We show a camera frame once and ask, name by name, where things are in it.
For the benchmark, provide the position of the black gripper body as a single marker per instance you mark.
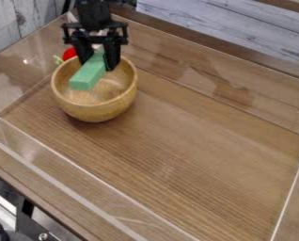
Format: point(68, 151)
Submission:
point(96, 18)

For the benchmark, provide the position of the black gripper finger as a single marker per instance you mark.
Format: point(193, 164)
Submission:
point(112, 53)
point(84, 47)

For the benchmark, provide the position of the green rectangular block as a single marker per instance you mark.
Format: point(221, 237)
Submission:
point(90, 73)

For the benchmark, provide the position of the brown wooden bowl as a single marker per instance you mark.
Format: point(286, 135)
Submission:
point(112, 97)

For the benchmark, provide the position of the red plush tomato toy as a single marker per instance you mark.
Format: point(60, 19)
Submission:
point(68, 55)

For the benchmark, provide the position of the clear acrylic corner bracket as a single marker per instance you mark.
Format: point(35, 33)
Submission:
point(72, 18)

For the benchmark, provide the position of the black table leg bracket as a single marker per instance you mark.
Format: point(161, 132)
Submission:
point(27, 226)

